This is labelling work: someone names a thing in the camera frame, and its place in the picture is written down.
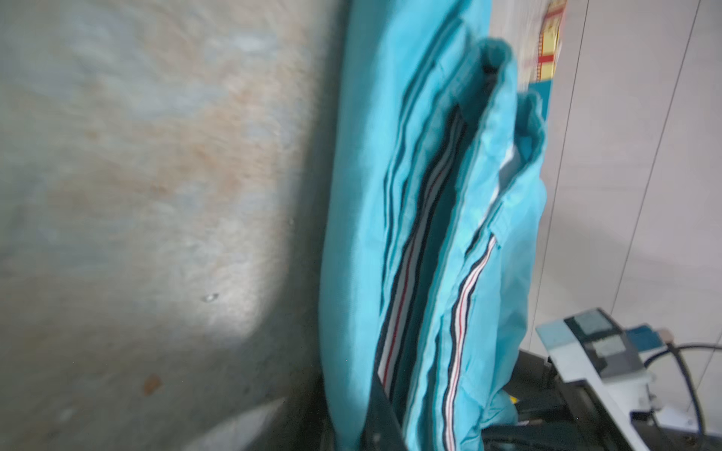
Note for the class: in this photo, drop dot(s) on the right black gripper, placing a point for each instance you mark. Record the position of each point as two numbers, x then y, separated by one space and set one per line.
554 414

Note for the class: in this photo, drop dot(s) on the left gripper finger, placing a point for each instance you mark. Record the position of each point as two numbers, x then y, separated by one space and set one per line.
382 430

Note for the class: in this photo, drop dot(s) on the teal pants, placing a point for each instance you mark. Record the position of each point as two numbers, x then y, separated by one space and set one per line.
435 208

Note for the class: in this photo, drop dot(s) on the small teal block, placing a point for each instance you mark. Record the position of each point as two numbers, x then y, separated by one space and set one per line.
543 89

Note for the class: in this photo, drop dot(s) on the small pink house box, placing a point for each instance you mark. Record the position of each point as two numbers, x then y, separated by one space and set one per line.
549 42

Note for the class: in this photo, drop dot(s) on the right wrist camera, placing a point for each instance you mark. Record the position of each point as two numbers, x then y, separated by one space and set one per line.
591 346

